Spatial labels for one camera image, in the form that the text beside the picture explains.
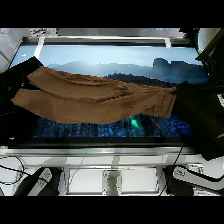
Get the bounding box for black cable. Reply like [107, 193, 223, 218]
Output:
[158, 142, 186, 197]
[0, 155, 28, 186]

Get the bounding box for black garment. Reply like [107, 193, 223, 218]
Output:
[0, 55, 45, 101]

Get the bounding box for brown pants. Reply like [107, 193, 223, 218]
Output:
[10, 66, 177, 125]

